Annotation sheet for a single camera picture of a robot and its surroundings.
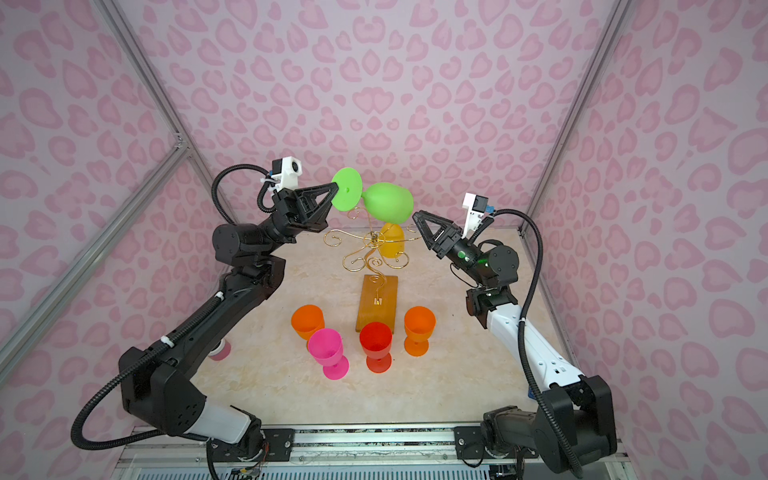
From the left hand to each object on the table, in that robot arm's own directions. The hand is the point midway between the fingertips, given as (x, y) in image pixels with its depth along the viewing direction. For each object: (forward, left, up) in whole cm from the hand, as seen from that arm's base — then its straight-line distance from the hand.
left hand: (334, 191), depth 49 cm
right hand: (+5, -14, -11) cm, 19 cm away
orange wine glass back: (-2, -16, -45) cm, 48 cm away
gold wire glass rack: (+11, -3, -54) cm, 55 cm away
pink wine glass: (-8, +9, -45) cm, 47 cm away
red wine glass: (-5, -4, -46) cm, 47 cm away
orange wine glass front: (-1, +14, -42) cm, 44 cm away
